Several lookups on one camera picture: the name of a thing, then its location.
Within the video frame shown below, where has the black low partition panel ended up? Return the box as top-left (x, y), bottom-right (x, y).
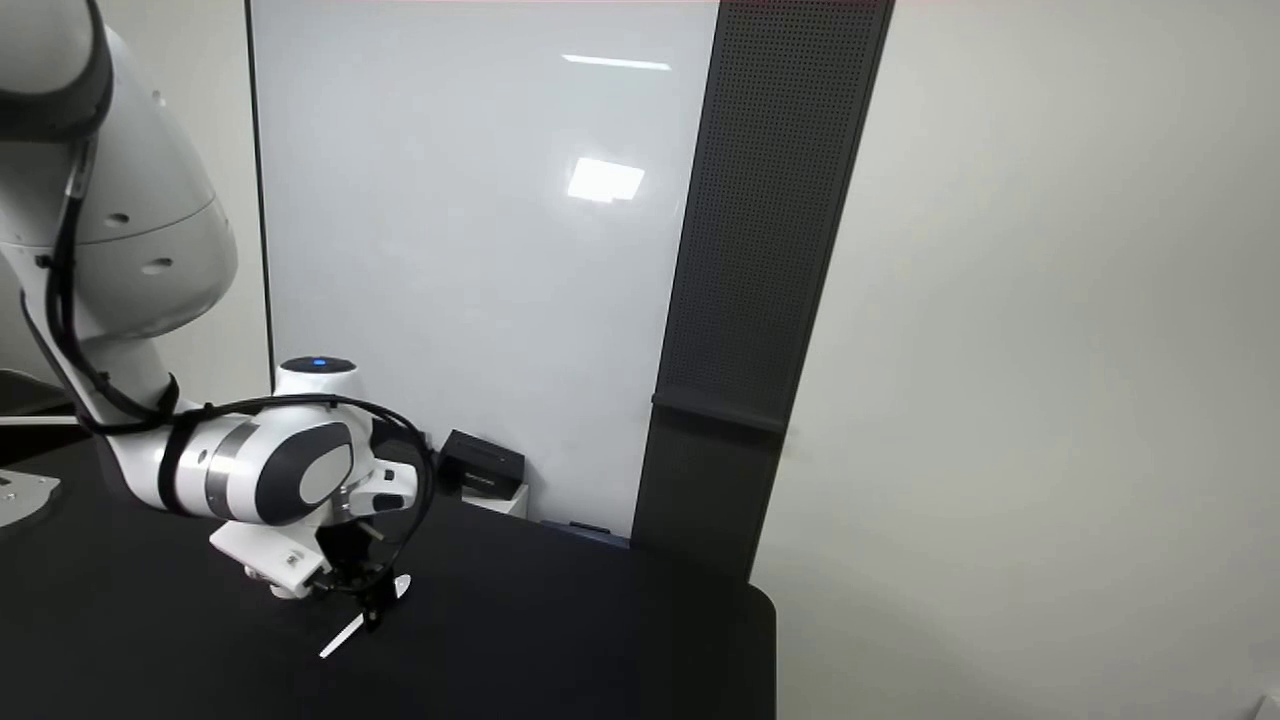
top-left (0, 368), bottom-right (102, 471)

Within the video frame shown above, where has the white plastic spoon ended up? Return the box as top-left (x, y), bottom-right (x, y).
top-left (314, 609), bottom-right (381, 663)

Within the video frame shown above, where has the small black box device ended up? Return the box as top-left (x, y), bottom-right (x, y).
top-left (436, 425), bottom-right (528, 504)

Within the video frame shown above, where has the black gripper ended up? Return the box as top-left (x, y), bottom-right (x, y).
top-left (311, 513), bottom-right (416, 631)

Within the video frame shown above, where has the silver metal mounting plate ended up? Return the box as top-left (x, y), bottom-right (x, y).
top-left (0, 469), bottom-right (62, 537)

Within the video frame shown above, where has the dark vertical pillar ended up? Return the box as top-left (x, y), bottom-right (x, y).
top-left (629, 0), bottom-right (899, 593)

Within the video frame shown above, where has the glossy whiteboard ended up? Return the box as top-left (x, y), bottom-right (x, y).
top-left (242, 0), bottom-right (724, 546)

